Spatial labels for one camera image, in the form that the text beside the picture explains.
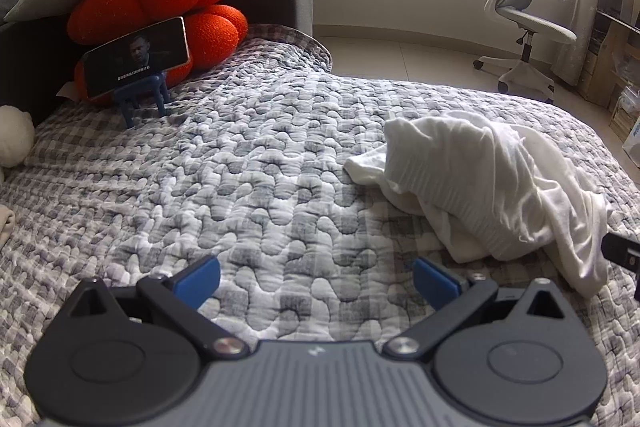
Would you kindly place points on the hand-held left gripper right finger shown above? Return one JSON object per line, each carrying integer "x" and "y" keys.
{"x": 435, "y": 282}

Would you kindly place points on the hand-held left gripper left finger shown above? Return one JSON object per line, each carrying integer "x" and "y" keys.
{"x": 200, "y": 279}

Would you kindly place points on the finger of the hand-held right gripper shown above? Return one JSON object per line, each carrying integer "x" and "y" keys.
{"x": 624, "y": 251}

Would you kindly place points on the white pants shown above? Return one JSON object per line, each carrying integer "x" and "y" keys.
{"x": 480, "y": 177}

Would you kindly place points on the grey checkered quilt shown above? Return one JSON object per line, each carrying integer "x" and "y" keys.
{"x": 260, "y": 177}

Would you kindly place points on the blue phone stand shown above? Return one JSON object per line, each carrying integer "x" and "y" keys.
{"x": 145, "y": 94}

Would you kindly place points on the wooden computer desk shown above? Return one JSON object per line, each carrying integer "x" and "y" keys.
{"x": 605, "y": 52}

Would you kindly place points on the smartphone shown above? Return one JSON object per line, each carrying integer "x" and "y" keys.
{"x": 137, "y": 54}

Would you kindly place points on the white plush toy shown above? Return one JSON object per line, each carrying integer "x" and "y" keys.
{"x": 12, "y": 134}

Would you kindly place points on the grey office chair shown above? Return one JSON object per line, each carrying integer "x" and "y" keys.
{"x": 520, "y": 2}

